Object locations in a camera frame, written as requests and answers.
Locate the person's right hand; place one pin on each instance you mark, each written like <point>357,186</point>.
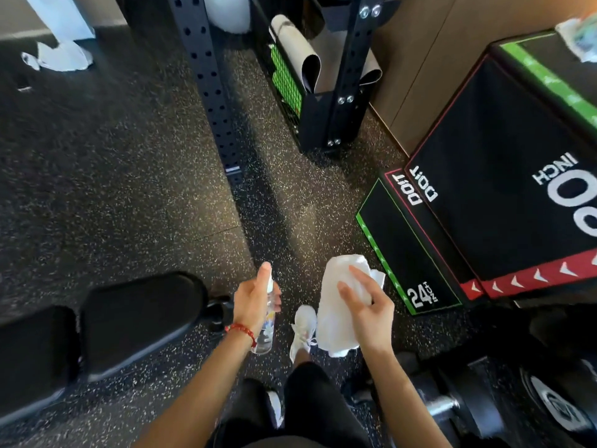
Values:
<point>373,321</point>

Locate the person's left hand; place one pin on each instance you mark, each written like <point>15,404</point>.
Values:
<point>249,303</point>

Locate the person's right thumb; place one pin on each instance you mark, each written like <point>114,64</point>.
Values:
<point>350,296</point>

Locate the white cleaning cloth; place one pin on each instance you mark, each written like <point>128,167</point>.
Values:
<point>335,317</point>

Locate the clear spray bottle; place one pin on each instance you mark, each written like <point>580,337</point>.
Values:
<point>265,338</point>

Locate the person's right forearm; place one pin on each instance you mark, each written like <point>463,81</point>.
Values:
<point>403,401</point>

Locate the person's left forearm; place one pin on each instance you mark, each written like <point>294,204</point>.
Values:
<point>205,391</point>

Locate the white sneaker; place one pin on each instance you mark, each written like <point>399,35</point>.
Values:
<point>303,328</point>
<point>276,408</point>

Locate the small black plyo box green trim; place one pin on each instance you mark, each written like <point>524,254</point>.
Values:
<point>401,256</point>

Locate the black trousers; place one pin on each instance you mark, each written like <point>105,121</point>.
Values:
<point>317,405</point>

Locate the black bench foot roller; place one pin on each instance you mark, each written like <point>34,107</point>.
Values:
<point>218,314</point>

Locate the black dumbbell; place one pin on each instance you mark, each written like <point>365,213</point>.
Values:
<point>447,405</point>

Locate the black storage rack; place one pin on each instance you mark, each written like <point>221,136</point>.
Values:
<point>326,116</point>

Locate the black plyo box red trim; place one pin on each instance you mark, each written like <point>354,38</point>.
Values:
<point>494,172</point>

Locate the black bench seat pad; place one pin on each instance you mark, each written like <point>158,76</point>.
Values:
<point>140,317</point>

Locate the green mesh panel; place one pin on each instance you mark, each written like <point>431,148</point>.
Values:
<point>285,81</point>

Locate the black weight plate white logo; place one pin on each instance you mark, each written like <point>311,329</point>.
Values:
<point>559,405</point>

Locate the grey rolled mat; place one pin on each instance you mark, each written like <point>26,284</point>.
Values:
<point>298,55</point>

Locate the black perforated rack upright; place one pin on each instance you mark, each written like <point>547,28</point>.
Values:
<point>205,65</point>

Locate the black plyo box green stripe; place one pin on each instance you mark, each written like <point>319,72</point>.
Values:
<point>555,74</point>

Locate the white exercise ball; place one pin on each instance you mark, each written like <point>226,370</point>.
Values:
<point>228,11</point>

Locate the black bench back pad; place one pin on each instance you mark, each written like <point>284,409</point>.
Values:
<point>32,359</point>

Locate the crumpled white wipe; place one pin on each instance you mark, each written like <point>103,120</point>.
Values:
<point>576,37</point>

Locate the white crumpled sheet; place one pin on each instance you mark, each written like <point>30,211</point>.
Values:
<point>63,58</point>

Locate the white stand post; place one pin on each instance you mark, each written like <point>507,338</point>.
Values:
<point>60,16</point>

